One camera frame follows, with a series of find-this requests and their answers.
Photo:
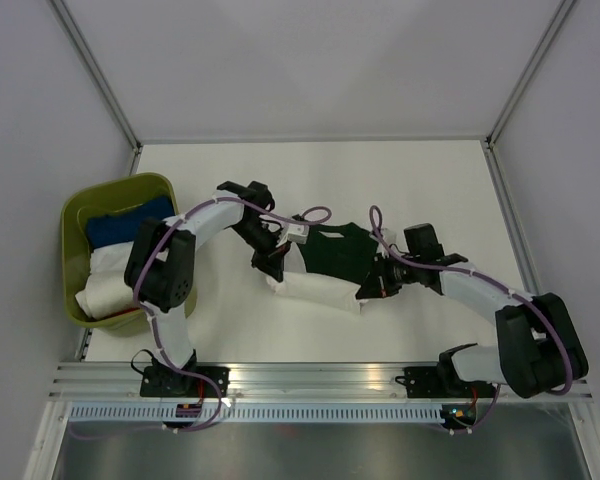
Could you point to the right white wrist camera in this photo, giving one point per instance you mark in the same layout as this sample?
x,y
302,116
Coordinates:
x,y
389,238

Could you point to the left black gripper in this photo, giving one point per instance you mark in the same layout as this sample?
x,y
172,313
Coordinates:
x,y
270,261

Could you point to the olive green plastic bin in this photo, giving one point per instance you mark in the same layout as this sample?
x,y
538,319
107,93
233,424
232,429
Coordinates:
x,y
107,198

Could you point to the left aluminium frame post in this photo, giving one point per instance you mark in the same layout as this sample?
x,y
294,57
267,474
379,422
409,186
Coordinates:
x,y
86,56

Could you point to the white green raglan t-shirt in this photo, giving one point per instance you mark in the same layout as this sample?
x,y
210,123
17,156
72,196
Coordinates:
x,y
329,268

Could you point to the right aluminium frame post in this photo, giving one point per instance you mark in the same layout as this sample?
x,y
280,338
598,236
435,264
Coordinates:
x,y
531,68

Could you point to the white slotted cable duct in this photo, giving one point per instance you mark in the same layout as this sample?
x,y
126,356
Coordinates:
x,y
265,413

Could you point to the aluminium mounting rail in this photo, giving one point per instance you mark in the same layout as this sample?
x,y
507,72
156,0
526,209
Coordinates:
x,y
251,382

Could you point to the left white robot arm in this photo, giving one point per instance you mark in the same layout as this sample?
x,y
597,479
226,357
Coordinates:
x,y
160,269

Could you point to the red item in bin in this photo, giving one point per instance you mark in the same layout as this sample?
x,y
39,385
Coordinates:
x,y
127,311

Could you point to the blue folded t-shirt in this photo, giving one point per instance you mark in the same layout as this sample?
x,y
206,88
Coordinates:
x,y
110,229

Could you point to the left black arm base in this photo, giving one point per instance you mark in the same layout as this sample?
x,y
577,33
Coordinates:
x,y
158,381

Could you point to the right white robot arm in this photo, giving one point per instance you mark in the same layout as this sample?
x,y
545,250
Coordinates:
x,y
537,349

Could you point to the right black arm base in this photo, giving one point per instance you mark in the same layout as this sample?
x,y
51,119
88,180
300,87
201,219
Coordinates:
x,y
423,382

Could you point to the aluminium frame post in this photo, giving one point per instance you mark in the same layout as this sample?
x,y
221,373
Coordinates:
x,y
531,68
86,56

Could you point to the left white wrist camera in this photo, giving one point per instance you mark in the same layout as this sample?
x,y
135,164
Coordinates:
x,y
295,233

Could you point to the white rolled t-shirt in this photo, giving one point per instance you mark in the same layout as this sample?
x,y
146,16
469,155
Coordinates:
x,y
105,293

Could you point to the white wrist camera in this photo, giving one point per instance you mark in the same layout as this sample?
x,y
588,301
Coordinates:
x,y
295,233
389,238

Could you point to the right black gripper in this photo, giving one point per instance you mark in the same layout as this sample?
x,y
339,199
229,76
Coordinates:
x,y
377,283

